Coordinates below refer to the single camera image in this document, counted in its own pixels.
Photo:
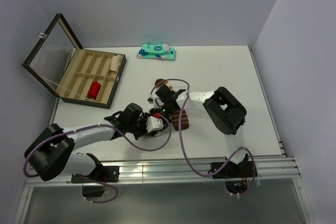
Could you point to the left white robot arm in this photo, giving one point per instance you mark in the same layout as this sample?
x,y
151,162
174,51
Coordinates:
x,y
54,151

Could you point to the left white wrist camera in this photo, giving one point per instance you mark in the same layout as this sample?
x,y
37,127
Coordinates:
x,y
154,124

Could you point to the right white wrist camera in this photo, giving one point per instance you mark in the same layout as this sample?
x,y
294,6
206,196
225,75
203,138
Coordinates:
x,y
150,99

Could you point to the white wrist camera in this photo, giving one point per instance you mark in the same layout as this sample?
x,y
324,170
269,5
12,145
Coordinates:
x,y
154,124
150,99

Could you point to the beige rolled sock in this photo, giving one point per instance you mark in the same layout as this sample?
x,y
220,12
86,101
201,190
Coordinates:
x,y
115,62

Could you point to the mint green folded socks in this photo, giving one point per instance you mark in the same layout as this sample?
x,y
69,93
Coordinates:
x,y
159,51

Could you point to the brown striped sock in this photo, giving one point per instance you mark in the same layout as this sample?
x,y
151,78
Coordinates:
x,y
175,116

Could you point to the black compartment box with lid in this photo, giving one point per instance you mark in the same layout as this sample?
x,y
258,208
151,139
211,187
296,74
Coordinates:
x,y
67,70

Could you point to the aluminium mounting rail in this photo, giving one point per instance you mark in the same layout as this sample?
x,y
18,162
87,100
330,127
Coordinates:
x,y
169,192

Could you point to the black white striped sock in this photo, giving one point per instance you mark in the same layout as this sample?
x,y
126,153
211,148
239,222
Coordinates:
x,y
156,106

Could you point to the red rolled sock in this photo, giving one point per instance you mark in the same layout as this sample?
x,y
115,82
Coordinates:
x,y
94,90

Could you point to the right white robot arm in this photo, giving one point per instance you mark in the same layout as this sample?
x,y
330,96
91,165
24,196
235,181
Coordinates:
x,y
228,116

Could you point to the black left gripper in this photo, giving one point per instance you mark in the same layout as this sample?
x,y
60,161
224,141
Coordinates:
x,y
144,132

